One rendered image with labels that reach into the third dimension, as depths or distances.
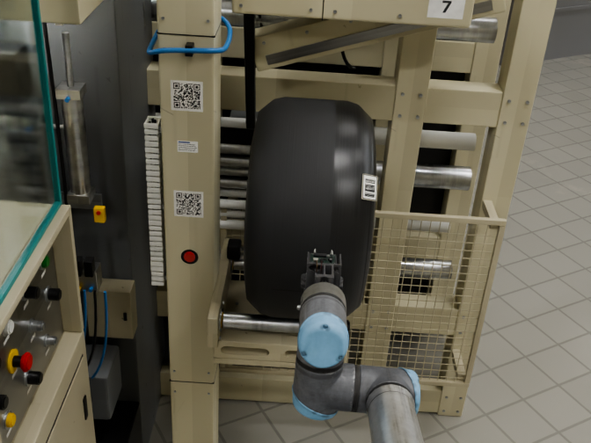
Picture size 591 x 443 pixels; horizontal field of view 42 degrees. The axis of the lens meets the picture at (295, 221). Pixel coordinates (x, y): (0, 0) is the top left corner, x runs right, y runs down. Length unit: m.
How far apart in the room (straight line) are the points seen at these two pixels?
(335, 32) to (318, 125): 0.41
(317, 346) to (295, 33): 1.04
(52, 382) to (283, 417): 1.34
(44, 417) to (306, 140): 0.87
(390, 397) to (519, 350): 2.25
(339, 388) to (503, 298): 2.52
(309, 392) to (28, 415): 0.70
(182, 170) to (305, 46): 0.53
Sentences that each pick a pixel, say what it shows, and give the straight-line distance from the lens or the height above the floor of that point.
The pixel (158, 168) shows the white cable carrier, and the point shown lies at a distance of 1.93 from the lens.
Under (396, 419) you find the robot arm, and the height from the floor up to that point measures 1.26.
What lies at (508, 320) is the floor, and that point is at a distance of 3.77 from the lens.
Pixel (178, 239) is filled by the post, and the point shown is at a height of 1.11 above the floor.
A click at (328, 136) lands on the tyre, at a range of 1.80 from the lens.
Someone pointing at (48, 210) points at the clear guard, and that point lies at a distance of 1.81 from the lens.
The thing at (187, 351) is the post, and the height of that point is 0.74.
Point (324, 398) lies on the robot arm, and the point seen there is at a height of 1.18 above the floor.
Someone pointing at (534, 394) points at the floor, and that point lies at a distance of 3.41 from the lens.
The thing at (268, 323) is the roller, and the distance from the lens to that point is 2.05.
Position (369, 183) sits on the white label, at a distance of 1.77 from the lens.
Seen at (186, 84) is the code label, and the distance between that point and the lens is 1.82.
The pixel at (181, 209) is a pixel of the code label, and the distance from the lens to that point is 1.96.
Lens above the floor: 2.18
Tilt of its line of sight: 31 degrees down
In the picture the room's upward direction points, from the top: 4 degrees clockwise
